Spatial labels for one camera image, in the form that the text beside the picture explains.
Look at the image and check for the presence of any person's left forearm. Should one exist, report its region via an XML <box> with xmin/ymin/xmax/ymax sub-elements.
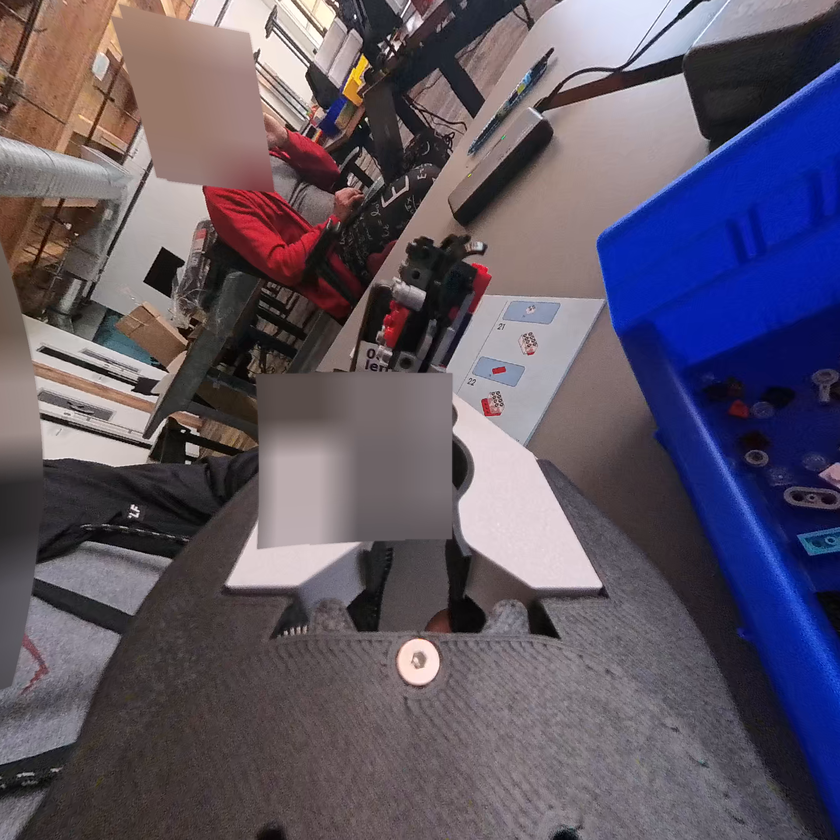
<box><xmin>36</xmin><ymin>448</ymin><xmax>260</xmax><ymax>564</ymax></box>

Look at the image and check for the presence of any silver air duct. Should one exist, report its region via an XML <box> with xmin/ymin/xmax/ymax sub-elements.
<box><xmin>0</xmin><ymin>138</ymin><xmax>130</xmax><ymax>202</ymax></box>

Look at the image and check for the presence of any grey desk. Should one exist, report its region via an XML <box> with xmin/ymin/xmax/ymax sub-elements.
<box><xmin>315</xmin><ymin>0</ymin><xmax>840</xmax><ymax>840</ymax></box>

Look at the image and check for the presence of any black strap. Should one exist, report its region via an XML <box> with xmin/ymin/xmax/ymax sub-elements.
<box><xmin>33</xmin><ymin>576</ymin><xmax>137</xmax><ymax>635</ymax></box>

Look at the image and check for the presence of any small heap of toy bricks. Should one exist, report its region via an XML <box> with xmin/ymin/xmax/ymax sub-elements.
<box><xmin>699</xmin><ymin>367</ymin><xmax>840</xmax><ymax>559</ymax></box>

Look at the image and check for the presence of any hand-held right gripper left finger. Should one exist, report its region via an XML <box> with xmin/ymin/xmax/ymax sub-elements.
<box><xmin>225</xmin><ymin>525</ymin><xmax>370</xmax><ymax>596</ymax></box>

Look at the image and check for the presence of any black digital timer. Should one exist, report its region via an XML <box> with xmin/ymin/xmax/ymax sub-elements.
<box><xmin>682</xmin><ymin>0</ymin><xmax>840</xmax><ymax>153</ymax></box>

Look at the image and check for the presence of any black printed cloth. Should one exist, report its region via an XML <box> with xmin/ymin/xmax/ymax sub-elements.
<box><xmin>340</xmin><ymin>164</ymin><xmax>442</xmax><ymax>291</ymax></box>

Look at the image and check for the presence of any grey toy brick vehicle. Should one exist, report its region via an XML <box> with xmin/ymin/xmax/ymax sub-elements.
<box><xmin>377</xmin><ymin>235</ymin><xmax>492</xmax><ymax>375</ymax></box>

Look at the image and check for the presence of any printed instruction sheet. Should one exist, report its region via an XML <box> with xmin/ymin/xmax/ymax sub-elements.
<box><xmin>446</xmin><ymin>297</ymin><xmax>606</xmax><ymax>447</ymax></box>

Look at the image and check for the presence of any blue patterned pen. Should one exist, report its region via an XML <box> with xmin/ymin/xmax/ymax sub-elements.
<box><xmin>467</xmin><ymin>47</ymin><xmax>556</xmax><ymax>156</ymax></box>

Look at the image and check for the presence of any person's grey hoodie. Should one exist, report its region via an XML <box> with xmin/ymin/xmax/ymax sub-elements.
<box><xmin>0</xmin><ymin>538</ymin><xmax>173</xmax><ymax>840</ymax></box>

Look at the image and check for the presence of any black box with green lights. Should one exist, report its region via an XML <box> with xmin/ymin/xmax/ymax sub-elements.
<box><xmin>448</xmin><ymin>108</ymin><xmax>554</xmax><ymax>226</ymax></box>

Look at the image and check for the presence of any black cable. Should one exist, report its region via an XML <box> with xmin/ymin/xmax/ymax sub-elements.
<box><xmin>535</xmin><ymin>0</ymin><xmax>704</xmax><ymax>112</ymax></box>

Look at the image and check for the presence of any cardboard box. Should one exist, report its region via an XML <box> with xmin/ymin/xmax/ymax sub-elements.
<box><xmin>115</xmin><ymin>301</ymin><xmax>189</xmax><ymax>366</ymax></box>

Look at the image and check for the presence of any blue plastic bin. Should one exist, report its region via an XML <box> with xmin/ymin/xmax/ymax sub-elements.
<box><xmin>596</xmin><ymin>62</ymin><xmax>840</xmax><ymax>821</ymax></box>

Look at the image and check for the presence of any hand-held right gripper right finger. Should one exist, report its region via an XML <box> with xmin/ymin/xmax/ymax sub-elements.
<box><xmin>451</xmin><ymin>392</ymin><xmax>605</xmax><ymax>598</ymax></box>

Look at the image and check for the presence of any stack of coloured bins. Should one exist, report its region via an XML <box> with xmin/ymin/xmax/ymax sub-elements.
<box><xmin>315</xmin><ymin>56</ymin><xmax>373</xmax><ymax>143</ymax></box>

